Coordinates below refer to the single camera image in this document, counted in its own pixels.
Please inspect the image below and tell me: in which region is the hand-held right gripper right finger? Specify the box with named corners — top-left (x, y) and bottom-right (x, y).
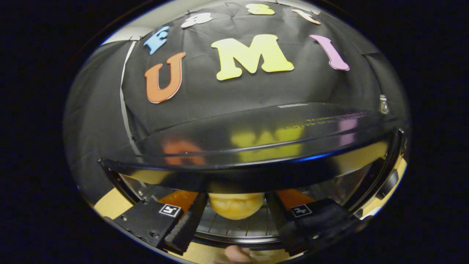
top-left (266, 190), bottom-right (363, 257)

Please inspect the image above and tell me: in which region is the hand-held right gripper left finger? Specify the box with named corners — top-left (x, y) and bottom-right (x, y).
top-left (113, 191), bottom-right (209, 256)

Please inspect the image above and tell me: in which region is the round yellow bread bun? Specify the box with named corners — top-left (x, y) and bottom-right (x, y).
top-left (208, 192), bottom-right (265, 220)

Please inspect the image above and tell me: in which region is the black electric oven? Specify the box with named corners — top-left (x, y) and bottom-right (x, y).
top-left (98, 102), bottom-right (408, 253)

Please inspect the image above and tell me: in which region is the clear plastic bottle green label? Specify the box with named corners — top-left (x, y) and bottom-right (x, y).
top-left (378, 94), bottom-right (390, 115)

